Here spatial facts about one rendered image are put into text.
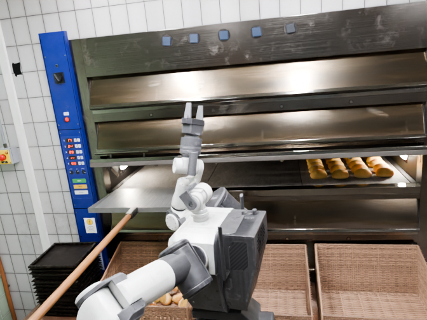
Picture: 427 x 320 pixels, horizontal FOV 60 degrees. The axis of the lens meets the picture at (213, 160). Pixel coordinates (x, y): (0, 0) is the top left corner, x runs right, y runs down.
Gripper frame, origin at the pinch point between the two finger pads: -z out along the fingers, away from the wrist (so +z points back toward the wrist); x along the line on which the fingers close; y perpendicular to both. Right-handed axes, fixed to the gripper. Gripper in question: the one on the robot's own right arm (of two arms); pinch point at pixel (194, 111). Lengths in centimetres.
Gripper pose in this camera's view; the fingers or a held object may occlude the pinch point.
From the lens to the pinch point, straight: 155.5
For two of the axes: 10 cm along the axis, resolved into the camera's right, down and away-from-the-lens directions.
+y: -8.3, -1.1, 5.5
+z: -1.0, 9.9, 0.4
